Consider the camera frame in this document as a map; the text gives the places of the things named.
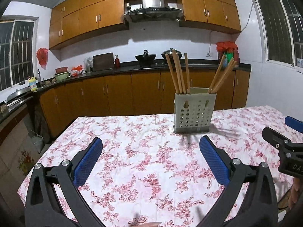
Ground red plastic bag on counter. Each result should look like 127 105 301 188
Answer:
216 41 240 63

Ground floral pink white tablecloth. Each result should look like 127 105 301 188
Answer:
17 105 303 227

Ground red bag hanging on wall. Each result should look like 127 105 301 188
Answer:
36 48 49 70

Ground window with grille right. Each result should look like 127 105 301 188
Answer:
254 0 302 72

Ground black wok with lid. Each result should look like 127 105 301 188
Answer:
161 48 182 61

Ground window with grille left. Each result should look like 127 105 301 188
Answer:
0 19 35 91

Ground single bamboo chopstick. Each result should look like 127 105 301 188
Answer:
165 54 180 94

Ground brown lower kitchen cabinets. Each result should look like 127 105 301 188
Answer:
39 69 250 138

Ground person's right hand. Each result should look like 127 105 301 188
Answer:
288 178 302 209

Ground black wok left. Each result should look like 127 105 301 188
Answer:
135 50 156 67

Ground window with grille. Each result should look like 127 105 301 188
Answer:
254 0 302 72
0 19 35 91

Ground dark cutting board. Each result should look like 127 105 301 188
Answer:
92 52 114 72

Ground steel range hood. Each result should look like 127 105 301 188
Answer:
124 0 184 23

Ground black countertop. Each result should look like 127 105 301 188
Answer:
1 63 252 122

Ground bamboo chopstick group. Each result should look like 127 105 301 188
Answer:
175 60 186 94
184 53 190 94

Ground bamboo chopstick thin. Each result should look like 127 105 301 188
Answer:
172 49 186 94

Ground green perforated utensil holder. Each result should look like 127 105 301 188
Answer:
174 88 217 134

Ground yellow detergent bottle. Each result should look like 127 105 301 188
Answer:
29 76 37 91

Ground red bottle on counter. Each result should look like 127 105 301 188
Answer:
115 55 120 69

